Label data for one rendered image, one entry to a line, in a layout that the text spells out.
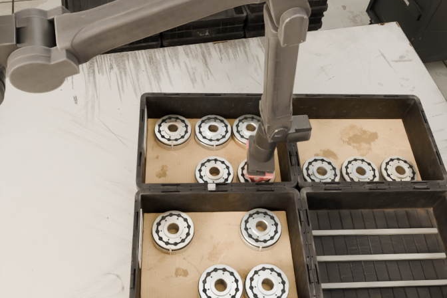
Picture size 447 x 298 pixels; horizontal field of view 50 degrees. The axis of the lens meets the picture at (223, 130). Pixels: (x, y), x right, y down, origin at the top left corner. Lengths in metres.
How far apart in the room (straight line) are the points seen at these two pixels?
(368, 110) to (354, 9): 1.80
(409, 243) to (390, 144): 0.31
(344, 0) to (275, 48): 2.47
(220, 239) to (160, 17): 0.68
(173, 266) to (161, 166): 0.28
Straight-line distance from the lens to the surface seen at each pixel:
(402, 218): 1.39
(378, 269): 1.30
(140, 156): 1.24
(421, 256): 1.35
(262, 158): 1.18
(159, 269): 1.21
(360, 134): 1.49
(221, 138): 1.35
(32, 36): 0.75
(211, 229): 1.24
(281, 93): 0.95
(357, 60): 1.87
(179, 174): 1.31
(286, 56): 0.85
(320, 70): 1.79
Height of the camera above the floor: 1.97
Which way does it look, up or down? 54 degrees down
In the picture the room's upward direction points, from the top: 8 degrees clockwise
